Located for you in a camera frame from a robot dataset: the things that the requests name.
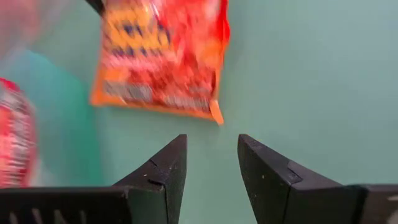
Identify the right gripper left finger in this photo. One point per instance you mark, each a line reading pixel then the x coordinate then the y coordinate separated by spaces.
pixel 161 193

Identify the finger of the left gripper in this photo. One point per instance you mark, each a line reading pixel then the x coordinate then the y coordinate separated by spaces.
pixel 96 4

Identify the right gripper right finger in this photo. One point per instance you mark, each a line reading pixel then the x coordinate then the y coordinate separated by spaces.
pixel 273 193

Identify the orange Maruchan noodle packet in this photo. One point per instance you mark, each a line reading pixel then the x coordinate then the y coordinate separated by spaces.
pixel 161 62

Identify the red Maruchan noodle packet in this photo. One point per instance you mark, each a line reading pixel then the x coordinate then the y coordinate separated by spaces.
pixel 15 140

